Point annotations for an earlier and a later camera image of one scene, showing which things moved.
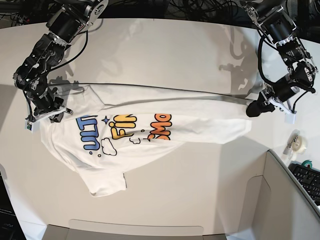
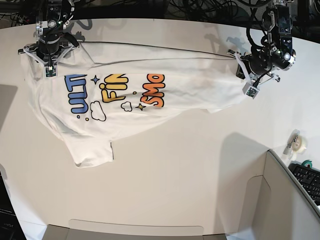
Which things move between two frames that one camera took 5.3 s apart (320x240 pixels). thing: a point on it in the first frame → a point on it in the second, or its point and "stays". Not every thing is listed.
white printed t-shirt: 112,126 → 105,91
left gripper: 45,106 → 50,49
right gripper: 279,92 → 263,63
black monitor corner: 10,227 stays
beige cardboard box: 280,206 stays
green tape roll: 307,162 stays
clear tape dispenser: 296,144 stays
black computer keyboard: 309,177 stays
